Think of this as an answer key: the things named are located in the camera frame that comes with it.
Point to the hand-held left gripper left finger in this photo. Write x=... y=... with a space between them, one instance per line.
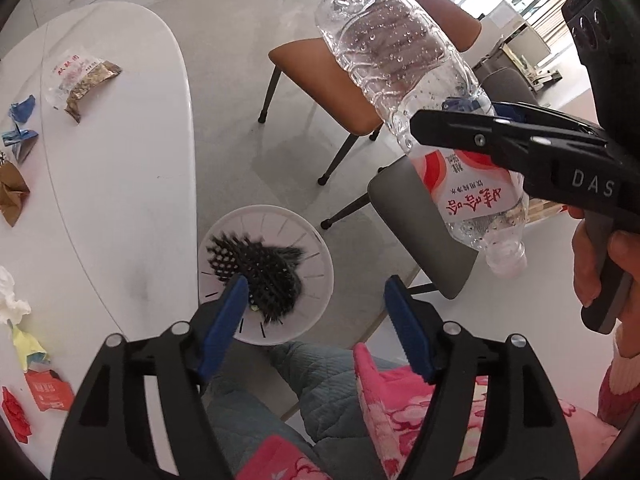
x=225 y=325

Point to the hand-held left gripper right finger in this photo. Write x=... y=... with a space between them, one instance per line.
x=407 y=330

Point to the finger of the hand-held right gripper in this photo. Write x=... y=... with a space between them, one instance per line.
x=465 y=135
x=530 y=112

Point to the clear plastic water bottle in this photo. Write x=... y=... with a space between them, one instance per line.
x=390 y=50

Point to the white plastic waste bin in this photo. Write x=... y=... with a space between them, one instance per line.
x=300 y=240

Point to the orange red packet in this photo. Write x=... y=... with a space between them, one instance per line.
x=47 y=392

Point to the yellow wrapper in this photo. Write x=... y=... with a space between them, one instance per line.
x=25 y=347

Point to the white tissue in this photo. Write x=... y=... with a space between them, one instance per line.
x=10 y=305

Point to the red wrapper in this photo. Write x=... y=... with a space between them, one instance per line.
x=14 y=410

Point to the brown paper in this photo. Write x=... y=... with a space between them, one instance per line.
x=12 y=190

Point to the clear snack packet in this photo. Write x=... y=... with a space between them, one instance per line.
x=70 y=72

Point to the person's right forearm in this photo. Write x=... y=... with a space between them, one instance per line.
x=622 y=375

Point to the person's right hand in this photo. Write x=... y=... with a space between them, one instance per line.
x=585 y=260

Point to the black mesh net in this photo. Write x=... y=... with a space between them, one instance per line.
x=265 y=270

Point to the person's blue quilted pants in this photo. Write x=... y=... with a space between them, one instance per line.
x=280 y=385

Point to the person's pink floral jacket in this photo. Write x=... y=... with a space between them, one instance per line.
x=390 y=410

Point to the grey chair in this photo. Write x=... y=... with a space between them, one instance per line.
x=415 y=220

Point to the orange chair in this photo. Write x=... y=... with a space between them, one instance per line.
x=310 y=65

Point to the blue and silver wrapper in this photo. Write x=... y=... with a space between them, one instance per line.
x=20 y=140

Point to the dark blue wrapper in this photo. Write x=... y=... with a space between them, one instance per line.
x=24 y=109

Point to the wooden slat frame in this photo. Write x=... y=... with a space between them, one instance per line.
x=542 y=212

